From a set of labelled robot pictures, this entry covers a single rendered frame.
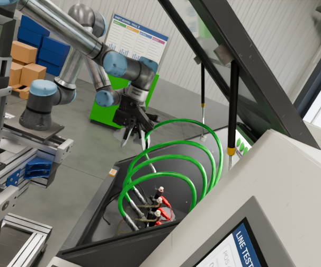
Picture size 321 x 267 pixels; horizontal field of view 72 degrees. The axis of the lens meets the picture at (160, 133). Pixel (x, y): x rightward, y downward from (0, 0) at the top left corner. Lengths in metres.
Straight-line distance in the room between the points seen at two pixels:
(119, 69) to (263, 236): 0.60
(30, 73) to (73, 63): 3.72
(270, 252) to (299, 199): 0.08
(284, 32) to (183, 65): 3.13
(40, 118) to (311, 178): 1.16
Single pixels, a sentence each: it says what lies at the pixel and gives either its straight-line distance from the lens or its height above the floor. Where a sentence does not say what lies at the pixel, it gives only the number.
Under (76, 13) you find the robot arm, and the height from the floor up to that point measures 1.63.
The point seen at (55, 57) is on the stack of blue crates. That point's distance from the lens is 7.08.
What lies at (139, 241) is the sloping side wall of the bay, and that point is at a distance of 0.68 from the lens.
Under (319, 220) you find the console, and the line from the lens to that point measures 0.34.
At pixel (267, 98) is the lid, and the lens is 0.50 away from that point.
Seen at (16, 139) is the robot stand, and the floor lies 0.96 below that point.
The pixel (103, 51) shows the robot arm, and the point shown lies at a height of 1.54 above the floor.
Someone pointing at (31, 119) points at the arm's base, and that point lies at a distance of 1.27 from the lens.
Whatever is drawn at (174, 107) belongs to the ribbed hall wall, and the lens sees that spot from 7.46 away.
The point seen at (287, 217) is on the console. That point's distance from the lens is 0.37.
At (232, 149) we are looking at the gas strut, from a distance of 0.56.
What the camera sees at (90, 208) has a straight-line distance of 0.99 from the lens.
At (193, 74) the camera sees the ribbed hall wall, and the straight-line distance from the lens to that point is 7.38.
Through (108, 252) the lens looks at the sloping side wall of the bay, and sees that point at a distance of 0.72.
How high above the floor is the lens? 1.60
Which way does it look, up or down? 18 degrees down
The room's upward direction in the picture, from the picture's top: 23 degrees clockwise
